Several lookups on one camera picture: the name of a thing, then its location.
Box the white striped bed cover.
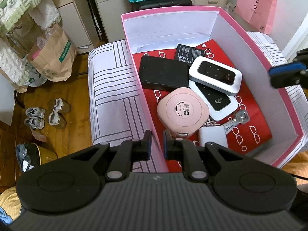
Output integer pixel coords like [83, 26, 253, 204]
[88, 31, 308, 174]

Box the pink rounded compact case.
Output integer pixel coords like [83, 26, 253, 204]
[157, 87, 209, 138]

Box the silver key bunch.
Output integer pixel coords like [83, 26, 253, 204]
[201, 109, 251, 135]

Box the brown paper shopping bag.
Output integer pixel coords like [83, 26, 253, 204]
[27, 23, 76, 82]

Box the white black pocket router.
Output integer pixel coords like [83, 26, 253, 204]
[188, 56, 243, 96]

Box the small white charger box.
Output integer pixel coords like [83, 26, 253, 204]
[198, 126, 228, 148]

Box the black phone battery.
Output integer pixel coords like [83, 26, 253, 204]
[174, 44, 206, 66]

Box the black power bank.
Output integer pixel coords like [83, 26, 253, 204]
[138, 55, 189, 92]

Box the grey white sneaker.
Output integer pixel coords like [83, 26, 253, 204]
[24, 116, 45, 130]
[25, 107, 45, 118]

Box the black suitcase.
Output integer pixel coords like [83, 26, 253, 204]
[131, 0, 193, 12]

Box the brown white slipper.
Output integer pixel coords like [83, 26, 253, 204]
[48, 112, 66, 129]
[48, 98, 71, 114]

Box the pink cardboard storage box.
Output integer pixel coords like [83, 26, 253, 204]
[121, 6, 307, 168]

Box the white knitted hanging sweater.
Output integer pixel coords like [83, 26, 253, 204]
[1, 0, 61, 87]

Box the yellow waste bin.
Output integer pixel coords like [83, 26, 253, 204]
[15, 143, 58, 173]

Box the pink paper shopping bag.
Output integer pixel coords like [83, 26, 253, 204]
[235, 0, 277, 34]

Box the red eyeglasses print bag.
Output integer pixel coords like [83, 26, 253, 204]
[133, 40, 272, 172]

